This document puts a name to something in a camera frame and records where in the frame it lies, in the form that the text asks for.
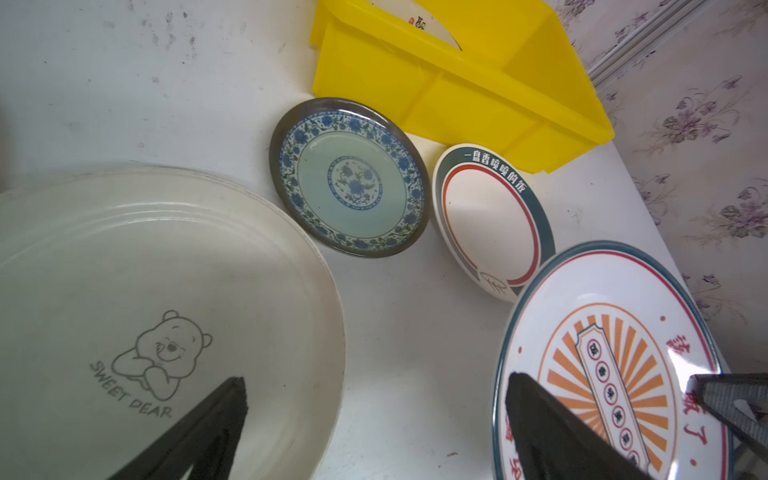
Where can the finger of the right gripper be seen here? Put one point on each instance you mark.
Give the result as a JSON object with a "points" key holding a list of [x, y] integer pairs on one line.
{"points": [[718, 394]]}

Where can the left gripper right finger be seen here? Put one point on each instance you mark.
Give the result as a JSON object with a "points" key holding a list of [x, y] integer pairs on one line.
{"points": [[552, 443]]}

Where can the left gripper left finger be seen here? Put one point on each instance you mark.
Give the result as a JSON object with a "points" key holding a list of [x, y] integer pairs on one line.
{"points": [[202, 445]]}

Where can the white plate orange sunburst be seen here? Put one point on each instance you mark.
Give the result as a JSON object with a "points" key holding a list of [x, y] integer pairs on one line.
{"points": [[610, 332]]}

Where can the plain white large plate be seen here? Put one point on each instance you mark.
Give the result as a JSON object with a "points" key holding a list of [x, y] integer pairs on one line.
{"points": [[128, 296]]}

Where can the white plate dark green rim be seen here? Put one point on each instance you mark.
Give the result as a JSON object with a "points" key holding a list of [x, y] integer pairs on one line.
{"points": [[490, 219]]}

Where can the small green patterned plate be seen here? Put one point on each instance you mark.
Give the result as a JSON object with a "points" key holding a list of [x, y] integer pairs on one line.
{"points": [[350, 177]]}

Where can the cream floral plate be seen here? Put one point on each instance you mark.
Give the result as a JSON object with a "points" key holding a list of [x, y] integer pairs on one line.
{"points": [[417, 16]]}

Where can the yellow plastic bin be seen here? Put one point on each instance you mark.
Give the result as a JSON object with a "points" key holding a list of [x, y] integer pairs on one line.
{"points": [[517, 87]]}

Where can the aluminium cage frame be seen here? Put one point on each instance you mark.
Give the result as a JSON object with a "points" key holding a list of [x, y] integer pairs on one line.
{"points": [[639, 40]]}

